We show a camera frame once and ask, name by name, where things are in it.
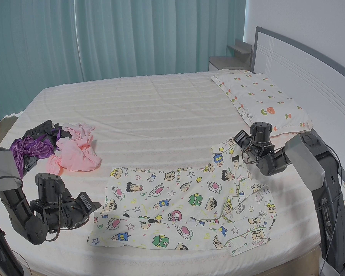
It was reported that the bed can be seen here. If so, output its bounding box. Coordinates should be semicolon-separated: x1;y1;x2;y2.
0;26;345;276

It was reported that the white printed pyjama top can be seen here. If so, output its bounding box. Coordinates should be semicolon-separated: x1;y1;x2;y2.
87;137;278;257

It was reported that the dark grey garment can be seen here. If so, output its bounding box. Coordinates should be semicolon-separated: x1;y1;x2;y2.
23;155;38;172

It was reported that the grey bedside table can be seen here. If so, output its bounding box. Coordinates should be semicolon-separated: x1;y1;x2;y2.
209;38;253;70

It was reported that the purple satin garment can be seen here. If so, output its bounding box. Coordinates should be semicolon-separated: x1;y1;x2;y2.
10;128;64;173

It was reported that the blue-green curtain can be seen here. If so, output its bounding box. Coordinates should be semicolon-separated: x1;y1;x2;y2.
0;0;84;117
75;0;246;83

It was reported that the black garment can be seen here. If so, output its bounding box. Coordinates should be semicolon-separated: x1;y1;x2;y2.
22;120;72;147

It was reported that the white printed pillow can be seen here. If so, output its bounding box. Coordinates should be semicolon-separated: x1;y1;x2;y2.
210;69;313;139

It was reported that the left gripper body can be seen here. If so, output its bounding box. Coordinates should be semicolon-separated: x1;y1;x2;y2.
59;192;94;229

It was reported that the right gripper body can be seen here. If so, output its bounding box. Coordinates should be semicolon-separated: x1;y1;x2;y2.
233;130;258;154

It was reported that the pink garment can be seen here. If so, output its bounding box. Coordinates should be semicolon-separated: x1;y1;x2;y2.
46;122;102;175

